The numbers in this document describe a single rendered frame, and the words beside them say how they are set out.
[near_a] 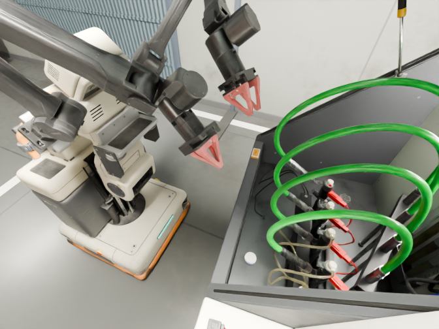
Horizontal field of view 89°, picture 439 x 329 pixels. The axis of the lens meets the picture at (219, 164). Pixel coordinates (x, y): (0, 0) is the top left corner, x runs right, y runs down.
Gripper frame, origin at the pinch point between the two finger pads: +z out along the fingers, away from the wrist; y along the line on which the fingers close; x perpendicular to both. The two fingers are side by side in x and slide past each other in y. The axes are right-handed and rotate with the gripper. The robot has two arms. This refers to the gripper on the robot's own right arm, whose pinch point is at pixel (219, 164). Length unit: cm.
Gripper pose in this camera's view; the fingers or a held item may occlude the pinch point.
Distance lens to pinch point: 54.6
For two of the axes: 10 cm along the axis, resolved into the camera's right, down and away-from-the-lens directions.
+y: 5.8, -2.2, -7.8
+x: 5.4, -6.1, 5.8
